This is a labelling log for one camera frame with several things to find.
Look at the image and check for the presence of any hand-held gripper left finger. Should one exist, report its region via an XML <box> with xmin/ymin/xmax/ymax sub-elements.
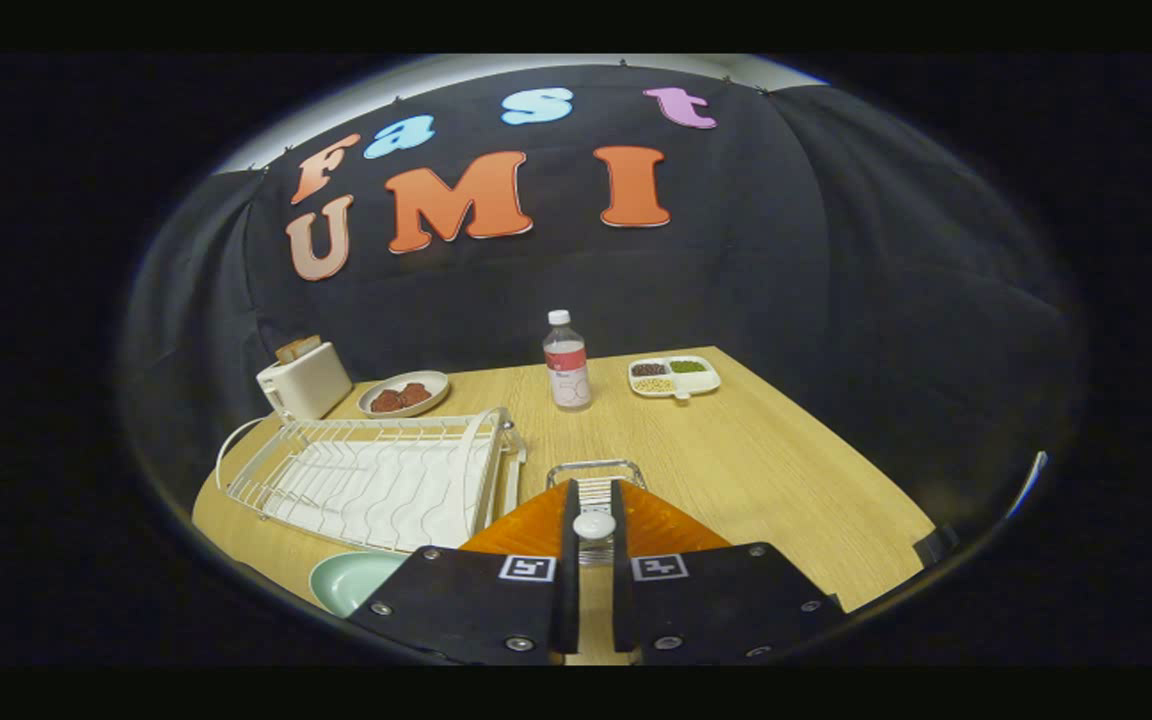
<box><xmin>346</xmin><ymin>478</ymin><xmax>582</xmax><ymax>666</ymax></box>

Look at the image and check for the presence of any black table bracket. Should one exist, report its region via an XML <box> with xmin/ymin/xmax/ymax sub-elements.
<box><xmin>911</xmin><ymin>525</ymin><xmax>962</xmax><ymax>569</ymax></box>

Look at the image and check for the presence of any light green plate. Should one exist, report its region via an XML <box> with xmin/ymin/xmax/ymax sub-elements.
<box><xmin>309</xmin><ymin>551</ymin><xmax>409</xmax><ymax>619</ymax></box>

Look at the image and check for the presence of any clear plastic water bottle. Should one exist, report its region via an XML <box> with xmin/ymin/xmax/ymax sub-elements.
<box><xmin>543</xmin><ymin>309</ymin><xmax>593</xmax><ymax>411</ymax></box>

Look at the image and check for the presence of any white divided bean tray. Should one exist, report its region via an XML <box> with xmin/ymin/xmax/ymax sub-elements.
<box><xmin>628</xmin><ymin>355</ymin><xmax>722</xmax><ymax>401</ymax></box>

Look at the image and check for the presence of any white wire dish rack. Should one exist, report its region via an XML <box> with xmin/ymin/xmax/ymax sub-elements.
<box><xmin>216</xmin><ymin>406</ymin><xmax>529</xmax><ymax>554</ymax></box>

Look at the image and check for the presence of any metal wire cutlery basket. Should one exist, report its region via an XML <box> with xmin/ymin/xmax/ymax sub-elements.
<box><xmin>545</xmin><ymin>458</ymin><xmax>648</xmax><ymax>511</ymax></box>

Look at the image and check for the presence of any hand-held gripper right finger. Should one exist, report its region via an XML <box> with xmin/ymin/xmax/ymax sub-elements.
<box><xmin>611</xmin><ymin>478</ymin><xmax>847</xmax><ymax>666</ymax></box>

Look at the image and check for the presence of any beige plate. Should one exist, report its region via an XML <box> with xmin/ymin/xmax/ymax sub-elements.
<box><xmin>357</xmin><ymin>370</ymin><xmax>451</xmax><ymax>418</ymax></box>

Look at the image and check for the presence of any white toaster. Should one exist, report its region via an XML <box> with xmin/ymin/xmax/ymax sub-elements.
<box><xmin>256</xmin><ymin>342</ymin><xmax>354</xmax><ymax>421</ymax></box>

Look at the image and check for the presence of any white spoon red checked handle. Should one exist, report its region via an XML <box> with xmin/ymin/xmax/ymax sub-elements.
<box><xmin>572</xmin><ymin>508</ymin><xmax>618</xmax><ymax>567</ymax></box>

